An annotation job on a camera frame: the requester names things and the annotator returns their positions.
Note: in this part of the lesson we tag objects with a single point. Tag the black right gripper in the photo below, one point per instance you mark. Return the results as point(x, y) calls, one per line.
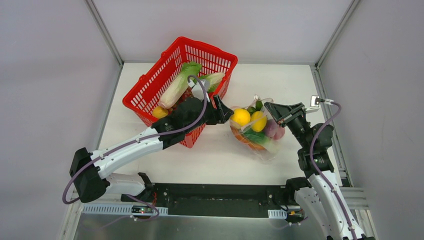
point(292, 114)

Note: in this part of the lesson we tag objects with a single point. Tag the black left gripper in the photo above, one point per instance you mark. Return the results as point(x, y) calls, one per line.
point(211, 110)

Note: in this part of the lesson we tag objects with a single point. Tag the purple red cabbage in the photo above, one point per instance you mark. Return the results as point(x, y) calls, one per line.
point(271, 128)

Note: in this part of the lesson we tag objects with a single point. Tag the green romaine leaf bunch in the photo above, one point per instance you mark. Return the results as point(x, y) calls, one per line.
point(255, 107)

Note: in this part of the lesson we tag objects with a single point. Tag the yellow lemon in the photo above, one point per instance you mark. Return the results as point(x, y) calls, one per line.
point(240, 117)
point(258, 121)

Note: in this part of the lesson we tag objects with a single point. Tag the red apple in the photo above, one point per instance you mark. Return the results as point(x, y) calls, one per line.
point(279, 133)

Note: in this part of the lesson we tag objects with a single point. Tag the clear pink-dotted zip bag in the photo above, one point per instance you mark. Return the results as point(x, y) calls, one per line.
point(263, 156)

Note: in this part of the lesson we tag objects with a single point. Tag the green white bok choy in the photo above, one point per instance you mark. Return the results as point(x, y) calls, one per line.
point(261, 139)

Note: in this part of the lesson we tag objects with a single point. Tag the pale green napa cabbage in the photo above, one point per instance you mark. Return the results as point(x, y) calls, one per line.
point(179, 85)

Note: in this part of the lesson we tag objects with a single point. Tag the red plastic basket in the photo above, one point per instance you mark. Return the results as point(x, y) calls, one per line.
point(144, 96)

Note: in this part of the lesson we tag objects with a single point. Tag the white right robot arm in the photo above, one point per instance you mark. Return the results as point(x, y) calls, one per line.
point(317, 192)

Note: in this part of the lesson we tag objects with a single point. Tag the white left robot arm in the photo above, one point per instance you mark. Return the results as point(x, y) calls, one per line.
point(93, 173)

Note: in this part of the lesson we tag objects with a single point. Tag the light green lettuce head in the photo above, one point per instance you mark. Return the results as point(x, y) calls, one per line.
point(214, 79)

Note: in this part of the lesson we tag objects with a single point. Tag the purple red grape bunch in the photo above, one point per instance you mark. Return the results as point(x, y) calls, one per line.
point(187, 94)

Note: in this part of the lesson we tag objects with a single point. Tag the orange yellow fruit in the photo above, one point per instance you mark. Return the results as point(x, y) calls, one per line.
point(159, 112)

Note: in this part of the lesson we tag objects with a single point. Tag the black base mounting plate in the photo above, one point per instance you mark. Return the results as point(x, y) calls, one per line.
point(220, 200)

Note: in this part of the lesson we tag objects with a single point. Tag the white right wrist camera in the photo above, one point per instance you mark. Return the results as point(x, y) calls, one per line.
point(315, 102)

